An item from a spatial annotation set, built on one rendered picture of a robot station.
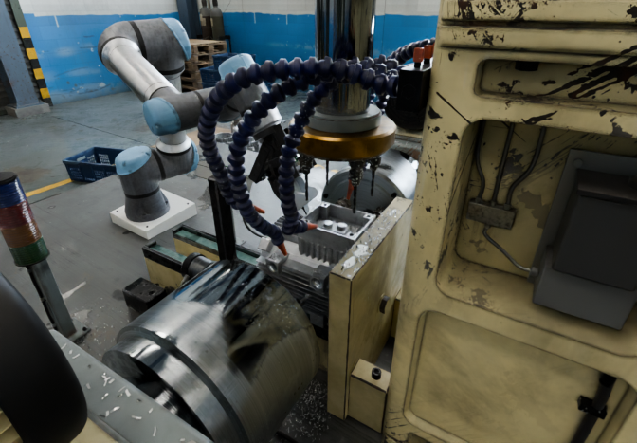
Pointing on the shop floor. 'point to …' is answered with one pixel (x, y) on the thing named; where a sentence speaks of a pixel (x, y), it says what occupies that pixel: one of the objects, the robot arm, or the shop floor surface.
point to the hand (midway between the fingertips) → (301, 213)
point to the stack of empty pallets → (191, 81)
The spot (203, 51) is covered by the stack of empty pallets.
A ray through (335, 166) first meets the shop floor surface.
